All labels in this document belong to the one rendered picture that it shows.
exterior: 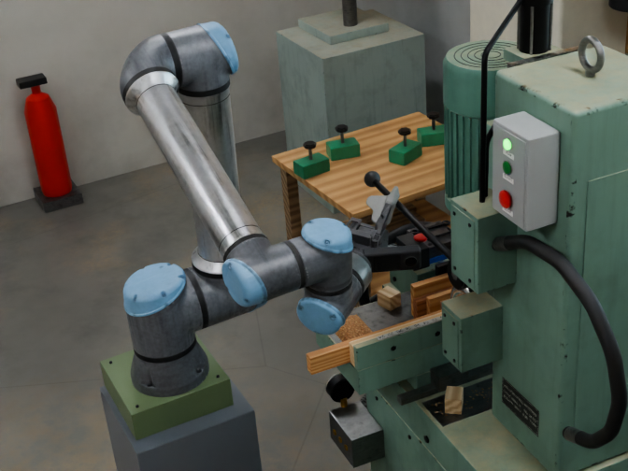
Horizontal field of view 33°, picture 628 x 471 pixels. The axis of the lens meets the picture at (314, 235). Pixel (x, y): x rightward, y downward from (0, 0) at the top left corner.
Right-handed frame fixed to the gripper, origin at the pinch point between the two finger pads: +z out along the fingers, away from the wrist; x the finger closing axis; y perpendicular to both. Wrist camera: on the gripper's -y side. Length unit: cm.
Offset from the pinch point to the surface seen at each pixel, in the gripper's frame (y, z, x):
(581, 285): -44, -41, -27
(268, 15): 160, 247, 92
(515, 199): -31, -33, -34
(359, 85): 87, 186, 83
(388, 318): -2.6, -11.4, 18.2
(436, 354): -15.6, -17.3, 18.6
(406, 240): -0.3, 3.9, 9.0
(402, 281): -0.5, 2.4, 19.3
